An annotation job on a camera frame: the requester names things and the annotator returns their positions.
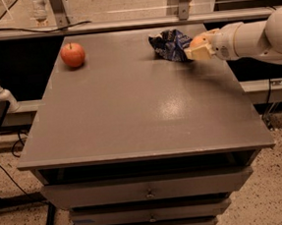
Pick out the orange fruit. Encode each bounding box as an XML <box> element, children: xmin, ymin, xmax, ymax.
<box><xmin>190</xmin><ymin>35</ymin><xmax>207</xmax><ymax>48</ymax></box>

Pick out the top grey drawer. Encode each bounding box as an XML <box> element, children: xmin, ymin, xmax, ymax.
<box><xmin>41</xmin><ymin>166</ymin><xmax>253</xmax><ymax>209</ymax></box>

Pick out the crumpled blue chip bag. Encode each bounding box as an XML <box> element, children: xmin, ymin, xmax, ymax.
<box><xmin>148</xmin><ymin>28</ymin><xmax>192</xmax><ymax>62</ymax></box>

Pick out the white pump soap bottle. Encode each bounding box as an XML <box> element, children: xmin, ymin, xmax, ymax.
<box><xmin>0</xmin><ymin>85</ymin><xmax>20</xmax><ymax>112</ymax></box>

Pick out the black cable on rail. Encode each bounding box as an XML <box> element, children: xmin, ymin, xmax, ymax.
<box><xmin>0</xmin><ymin>0</ymin><xmax>93</xmax><ymax>38</ymax></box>

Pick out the metal frame rail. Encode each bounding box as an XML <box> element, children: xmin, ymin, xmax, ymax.
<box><xmin>0</xmin><ymin>0</ymin><xmax>282</xmax><ymax>40</ymax></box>

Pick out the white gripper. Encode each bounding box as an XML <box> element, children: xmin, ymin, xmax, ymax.
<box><xmin>184</xmin><ymin>22</ymin><xmax>242</xmax><ymax>61</ymax></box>

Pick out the black floor cable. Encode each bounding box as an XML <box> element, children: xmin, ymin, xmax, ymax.
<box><xmin>0</xmin><ymin>128</ymin><xmax>36</xmax><ymax>199</ymax></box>

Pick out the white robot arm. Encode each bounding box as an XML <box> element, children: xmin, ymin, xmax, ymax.
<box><xmin>184</xmin><ymin>7</ymin><xmax>282</xmax><ymax>65</ymax></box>

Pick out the grey drawer cabinet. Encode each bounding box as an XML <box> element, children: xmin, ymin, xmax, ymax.
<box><xmin>19</xmin><ymin>29</ymin><xmax>274</xmax><ymax>213</ymax></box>

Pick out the middle grey drawer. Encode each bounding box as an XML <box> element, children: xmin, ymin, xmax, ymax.
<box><xmin>70</xmin><ymin>198</ymin><xmax>231</xmax><ymax>225</ymax></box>

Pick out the red apple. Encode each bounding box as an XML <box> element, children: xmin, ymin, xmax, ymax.
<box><xmin>60</xmin><ymin>42</ymin><xmax>85</xmax><ymax>68</ymax></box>

